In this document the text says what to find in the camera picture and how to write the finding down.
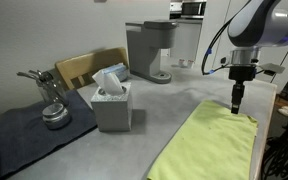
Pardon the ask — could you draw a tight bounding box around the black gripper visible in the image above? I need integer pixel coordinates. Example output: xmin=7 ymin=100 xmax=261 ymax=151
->
xmin=229 ymin=66 xmax=256 ymax=114

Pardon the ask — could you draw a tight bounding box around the yellow microfiber towel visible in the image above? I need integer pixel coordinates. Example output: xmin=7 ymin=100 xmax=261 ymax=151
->
xmin=147 ymin=100 xmax=257 ymax=180

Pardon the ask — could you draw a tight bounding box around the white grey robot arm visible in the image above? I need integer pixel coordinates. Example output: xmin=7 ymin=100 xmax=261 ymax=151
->
xmin=227 ymin=0 xmax=288 ymax=114

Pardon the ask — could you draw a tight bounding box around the near red-lid coffee pod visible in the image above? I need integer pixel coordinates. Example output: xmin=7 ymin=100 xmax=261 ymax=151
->
xmin=187 ymin=60 xmax=195 ymax=69

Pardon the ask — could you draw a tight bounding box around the red-lid coffee pod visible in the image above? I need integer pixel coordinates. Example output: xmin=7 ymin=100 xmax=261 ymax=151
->
xmin=187 ymin=60 xmax=195 ymax=69
xmin=178 ymin=59 xmax=186 ymax=67

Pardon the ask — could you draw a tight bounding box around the far red-lid coffee pod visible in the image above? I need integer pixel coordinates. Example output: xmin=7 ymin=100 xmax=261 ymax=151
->
xmin=178 ymin=59 xmax=186 ymax=67

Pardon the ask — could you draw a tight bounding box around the stainless microwave oven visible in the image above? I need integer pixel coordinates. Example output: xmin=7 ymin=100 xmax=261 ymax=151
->
xmin=181 ymin=0 xmax=207 ymax=19

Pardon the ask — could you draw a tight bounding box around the grey pod coffee maker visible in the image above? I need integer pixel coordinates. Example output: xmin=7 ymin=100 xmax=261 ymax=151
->
xmin=125 ymin=20 xmax=177 ymax=84

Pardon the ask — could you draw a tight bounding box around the blue face mask box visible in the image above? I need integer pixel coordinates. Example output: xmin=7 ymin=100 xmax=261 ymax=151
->
xmin=102 ymin=63 xmax=128 ymax=81

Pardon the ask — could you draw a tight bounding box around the grey tissue box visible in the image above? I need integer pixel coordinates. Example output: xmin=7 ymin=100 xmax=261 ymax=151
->
xmin=91 ymin=70 xmax=133 ymax=132

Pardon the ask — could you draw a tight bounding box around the light wooden chair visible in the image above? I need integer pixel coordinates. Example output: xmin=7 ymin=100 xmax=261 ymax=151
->
xmin=55 ymin=47 xmax=129 ymax=90

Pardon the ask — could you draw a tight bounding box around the dark blue cloth mat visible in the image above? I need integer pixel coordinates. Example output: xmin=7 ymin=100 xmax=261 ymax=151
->
xmin=0 ymin=90 xmax=97 ymax=178

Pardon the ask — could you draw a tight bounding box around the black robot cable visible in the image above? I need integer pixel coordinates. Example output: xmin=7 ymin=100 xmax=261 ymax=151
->
xmin=201 ymin=0 xmax=253 ymax=76

